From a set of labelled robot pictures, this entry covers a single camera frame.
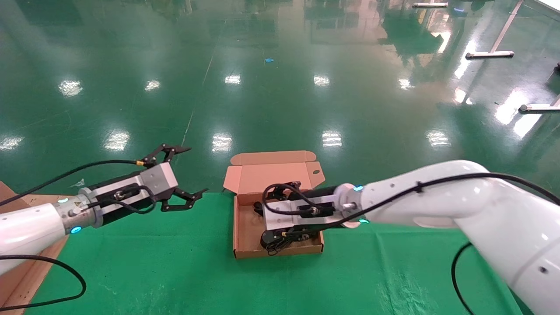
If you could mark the white stand foot bar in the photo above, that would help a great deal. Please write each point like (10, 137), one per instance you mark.
(539, 108)
(430, 5)

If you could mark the small clear floor litter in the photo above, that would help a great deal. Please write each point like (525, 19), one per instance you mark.
(78, 183)

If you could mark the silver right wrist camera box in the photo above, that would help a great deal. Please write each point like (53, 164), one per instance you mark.
(284, 214)

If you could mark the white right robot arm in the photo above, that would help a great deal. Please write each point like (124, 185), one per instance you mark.
(481, 205)

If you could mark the green table cloth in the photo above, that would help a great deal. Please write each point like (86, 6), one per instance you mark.
(197, 271)

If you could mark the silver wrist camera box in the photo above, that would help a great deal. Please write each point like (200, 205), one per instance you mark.
(157, 179)
(284, 214)

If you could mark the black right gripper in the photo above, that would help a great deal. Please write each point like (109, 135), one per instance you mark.
(321, 193)

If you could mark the open brown cardboard box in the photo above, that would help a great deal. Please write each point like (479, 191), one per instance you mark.
(262, 175)

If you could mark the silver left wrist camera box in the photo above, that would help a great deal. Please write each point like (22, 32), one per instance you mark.
(157, 179)

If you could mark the white stand with slanted pole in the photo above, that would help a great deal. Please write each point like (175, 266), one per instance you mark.
(489, 54)

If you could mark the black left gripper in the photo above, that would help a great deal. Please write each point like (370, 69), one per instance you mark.
(131, 209)

